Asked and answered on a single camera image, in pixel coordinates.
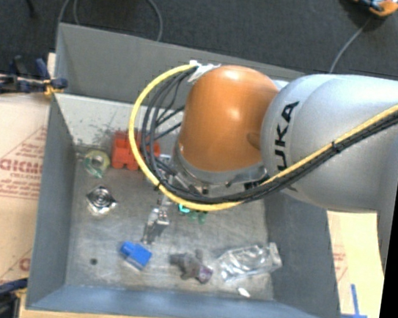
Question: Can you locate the green and white tape roll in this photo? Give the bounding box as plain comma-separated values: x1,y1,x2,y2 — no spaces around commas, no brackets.
80,147,113,180

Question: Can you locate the grey metal bin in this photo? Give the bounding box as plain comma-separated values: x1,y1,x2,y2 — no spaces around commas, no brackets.
16,22,382,318

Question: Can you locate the clear glass square dish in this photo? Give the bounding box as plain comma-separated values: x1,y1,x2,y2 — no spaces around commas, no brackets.
83,182,121,221

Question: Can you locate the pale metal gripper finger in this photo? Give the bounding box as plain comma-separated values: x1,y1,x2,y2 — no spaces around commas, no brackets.
141,206,161,246
154,210,172,239

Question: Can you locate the grey toy animal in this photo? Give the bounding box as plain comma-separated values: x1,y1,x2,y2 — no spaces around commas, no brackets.
166,245,217,286

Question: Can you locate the clear plastic bottle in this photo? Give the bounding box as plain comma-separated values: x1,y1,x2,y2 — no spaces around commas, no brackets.
210,234,287,291

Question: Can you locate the orange toy brick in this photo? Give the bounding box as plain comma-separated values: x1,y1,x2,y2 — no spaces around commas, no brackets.
108,128,165,177

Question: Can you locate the blue box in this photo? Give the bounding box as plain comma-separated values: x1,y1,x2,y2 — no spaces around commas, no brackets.
116,239,155,274

